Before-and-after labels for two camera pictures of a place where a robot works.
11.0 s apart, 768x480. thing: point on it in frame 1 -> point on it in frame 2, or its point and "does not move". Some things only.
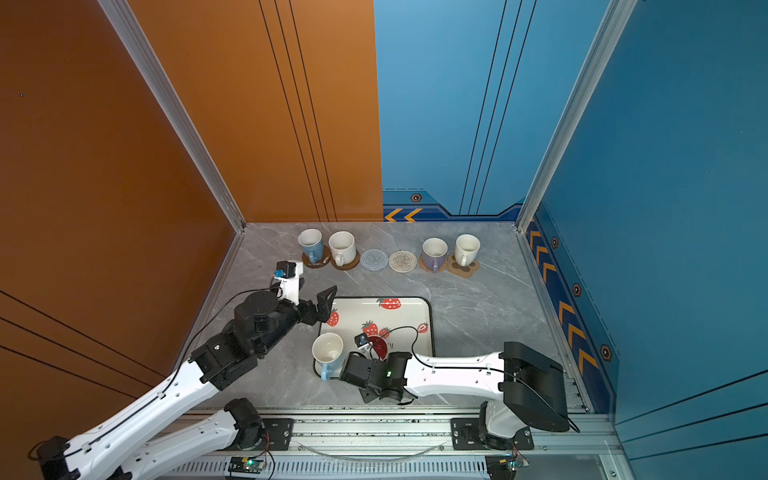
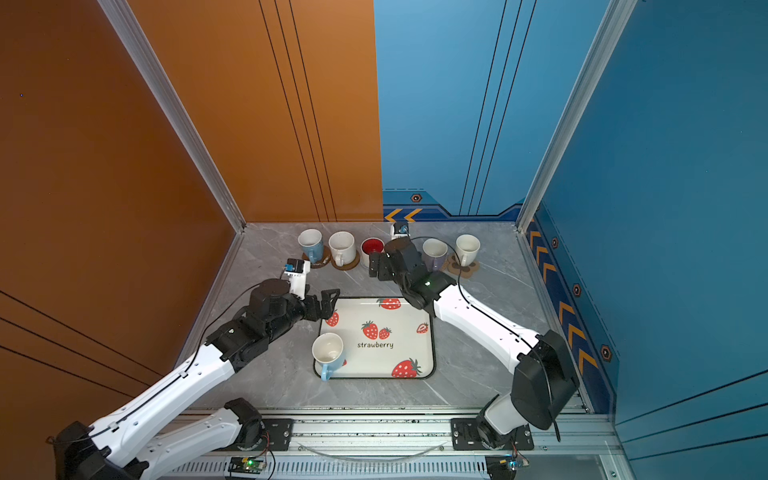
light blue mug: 327,351 does not move
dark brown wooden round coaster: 326,259 does not move
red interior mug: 380,346 -> 370,245
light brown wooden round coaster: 350,265 does not move
